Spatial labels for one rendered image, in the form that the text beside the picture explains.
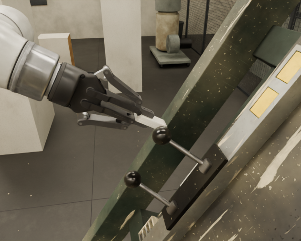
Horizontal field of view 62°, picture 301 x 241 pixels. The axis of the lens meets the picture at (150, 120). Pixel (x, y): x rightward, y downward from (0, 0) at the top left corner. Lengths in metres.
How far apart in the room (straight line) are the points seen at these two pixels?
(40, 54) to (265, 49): 0.48
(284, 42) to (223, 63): 0.14
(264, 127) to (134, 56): 3.84
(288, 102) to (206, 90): 0.26
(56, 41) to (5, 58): 5.00
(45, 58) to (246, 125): 0.36
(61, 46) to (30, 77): 5.01
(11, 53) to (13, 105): 2.56
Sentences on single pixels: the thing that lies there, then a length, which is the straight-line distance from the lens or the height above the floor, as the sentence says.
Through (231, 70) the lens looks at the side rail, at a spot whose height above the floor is 1.61.
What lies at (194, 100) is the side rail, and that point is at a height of 1.53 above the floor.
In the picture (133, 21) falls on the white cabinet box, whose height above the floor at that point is 1.18.
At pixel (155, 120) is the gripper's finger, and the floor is 1.56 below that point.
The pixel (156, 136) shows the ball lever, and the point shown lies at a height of 1.55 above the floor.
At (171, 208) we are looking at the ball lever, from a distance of 0.55.
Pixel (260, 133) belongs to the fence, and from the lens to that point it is 0.47.
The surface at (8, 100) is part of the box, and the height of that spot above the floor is 0.68.
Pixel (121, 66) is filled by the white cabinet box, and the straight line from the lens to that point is 4.26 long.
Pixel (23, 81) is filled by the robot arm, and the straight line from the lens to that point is 0.44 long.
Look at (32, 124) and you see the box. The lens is 3.06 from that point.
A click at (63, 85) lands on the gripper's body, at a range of 0.44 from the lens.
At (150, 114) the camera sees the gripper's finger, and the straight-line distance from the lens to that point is 0.51.
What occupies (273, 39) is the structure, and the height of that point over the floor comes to 1.69.
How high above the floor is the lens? 1.82
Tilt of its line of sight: 31 degrees down
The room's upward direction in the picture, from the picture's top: straight up
